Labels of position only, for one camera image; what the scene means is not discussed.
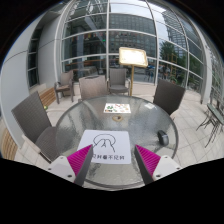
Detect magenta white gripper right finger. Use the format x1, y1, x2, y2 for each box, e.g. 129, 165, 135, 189
134, 145, 181, 185

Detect green metal chair far right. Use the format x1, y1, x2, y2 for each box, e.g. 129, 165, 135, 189
198, 103, 224, 146

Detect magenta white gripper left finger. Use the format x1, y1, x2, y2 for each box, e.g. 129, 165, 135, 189
47, 145, 93, 186

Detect grey wicker chair right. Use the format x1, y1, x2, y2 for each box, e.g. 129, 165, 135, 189
153, 79, 185, 115

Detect wooden bench slats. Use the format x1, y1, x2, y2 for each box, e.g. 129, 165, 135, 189
39, 88, 56, 106

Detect grey wicker chair back centre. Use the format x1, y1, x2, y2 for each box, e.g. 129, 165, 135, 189
107, 68, 130, 94

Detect wooden menu board stand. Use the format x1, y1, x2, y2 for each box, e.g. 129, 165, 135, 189
118, 46, 149, 97

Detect black computer mouse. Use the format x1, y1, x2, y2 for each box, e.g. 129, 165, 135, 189
157, 130, 169, 146

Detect white paper mouse outline sheet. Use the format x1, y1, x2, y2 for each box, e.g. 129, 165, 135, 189
78, 130, 131, 165

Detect grey wicker chair back left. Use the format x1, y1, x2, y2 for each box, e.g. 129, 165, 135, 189
54, 70, 75, 103

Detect grey wicker chair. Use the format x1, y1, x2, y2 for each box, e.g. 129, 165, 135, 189
79, 75, 108, 100
54, 70, 75, 103
153, 79, 185, 115
11, 92, 60, 161
107, 68, 130, 94

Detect colourful printed card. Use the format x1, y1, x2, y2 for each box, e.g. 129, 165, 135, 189
104, 103, 131, 113

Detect round glass table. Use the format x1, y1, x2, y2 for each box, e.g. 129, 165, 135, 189
56, 95, 178, 189

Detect grey wicker chair far middle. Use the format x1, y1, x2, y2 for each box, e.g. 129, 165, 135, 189
79, 75, 108, 100

